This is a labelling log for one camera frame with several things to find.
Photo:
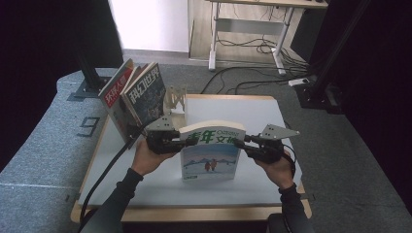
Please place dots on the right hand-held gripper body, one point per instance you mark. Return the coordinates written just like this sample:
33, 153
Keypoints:
268, 149

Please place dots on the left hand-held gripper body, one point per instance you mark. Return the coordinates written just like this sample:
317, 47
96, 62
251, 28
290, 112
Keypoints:
158, 140

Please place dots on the white green snow scene magazine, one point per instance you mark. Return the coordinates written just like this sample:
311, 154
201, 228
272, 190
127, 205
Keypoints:
210, 155

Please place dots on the translucent beige expandable book rack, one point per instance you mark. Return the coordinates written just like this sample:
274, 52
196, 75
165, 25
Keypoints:
175, 100

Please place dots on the dark blue cover magazine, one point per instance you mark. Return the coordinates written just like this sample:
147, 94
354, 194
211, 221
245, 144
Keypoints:
147, 97

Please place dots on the portrait cover magazine red label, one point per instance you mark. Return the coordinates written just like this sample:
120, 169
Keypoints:
113, 97

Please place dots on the person's left hand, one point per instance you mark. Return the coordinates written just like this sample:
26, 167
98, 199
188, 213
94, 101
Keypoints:
147, 160

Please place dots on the person's right hand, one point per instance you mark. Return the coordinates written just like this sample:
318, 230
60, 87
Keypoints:
277, 171

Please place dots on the black table clamp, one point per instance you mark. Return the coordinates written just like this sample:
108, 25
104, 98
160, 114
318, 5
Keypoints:
73, 198
309, 196

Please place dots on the black metal stand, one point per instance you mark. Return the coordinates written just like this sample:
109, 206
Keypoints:
312, 97
90, 87

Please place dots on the white power strip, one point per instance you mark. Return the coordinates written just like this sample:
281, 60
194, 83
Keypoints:
298, 82

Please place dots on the person's right leg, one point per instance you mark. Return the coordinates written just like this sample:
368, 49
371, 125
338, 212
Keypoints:
275, 225

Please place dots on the white metal-legged desk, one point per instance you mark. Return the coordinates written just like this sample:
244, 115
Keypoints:
249, 26

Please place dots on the black curtain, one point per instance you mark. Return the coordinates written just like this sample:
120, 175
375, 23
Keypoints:
382, 97
32, 64

